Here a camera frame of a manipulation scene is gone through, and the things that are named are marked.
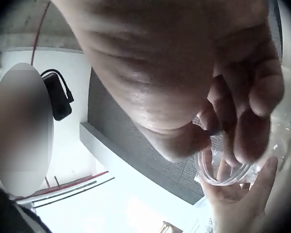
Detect person's right little finger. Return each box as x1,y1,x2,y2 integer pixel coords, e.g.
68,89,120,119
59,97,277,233
248,57,285,117

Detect red and black bars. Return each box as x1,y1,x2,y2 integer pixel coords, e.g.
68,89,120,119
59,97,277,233
15,170,115,209

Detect clear plastic jar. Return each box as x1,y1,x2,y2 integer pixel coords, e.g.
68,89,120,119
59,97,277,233
194,146,266,188

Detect person's right hand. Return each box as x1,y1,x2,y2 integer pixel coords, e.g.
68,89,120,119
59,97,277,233
51,0,285,168

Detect person's right index finger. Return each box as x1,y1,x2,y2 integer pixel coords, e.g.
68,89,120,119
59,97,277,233
198,97,224,135

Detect person's left fingers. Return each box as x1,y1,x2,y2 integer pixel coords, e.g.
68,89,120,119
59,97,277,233
217,155,232,182

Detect person's right ring finger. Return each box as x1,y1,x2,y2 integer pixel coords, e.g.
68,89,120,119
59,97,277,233
234,109,272,164

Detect person's right thumb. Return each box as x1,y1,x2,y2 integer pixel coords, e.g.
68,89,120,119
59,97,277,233
145,125,212,162

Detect person's right middle finger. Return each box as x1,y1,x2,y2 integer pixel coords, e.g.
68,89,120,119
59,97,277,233
207,62,248,168

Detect person's left hand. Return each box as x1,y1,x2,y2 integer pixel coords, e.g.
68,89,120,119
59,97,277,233
199,156,279,233

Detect grey textured panel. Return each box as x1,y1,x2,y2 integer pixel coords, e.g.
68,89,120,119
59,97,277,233
87,68,222,205

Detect thin red cable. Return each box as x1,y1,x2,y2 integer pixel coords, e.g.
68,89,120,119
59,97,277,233
30,0,52,66

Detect person's body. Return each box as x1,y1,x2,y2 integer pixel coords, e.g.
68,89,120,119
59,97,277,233
0,184,52,233

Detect person's left thumb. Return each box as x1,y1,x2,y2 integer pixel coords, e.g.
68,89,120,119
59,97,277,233
245,156,279,202

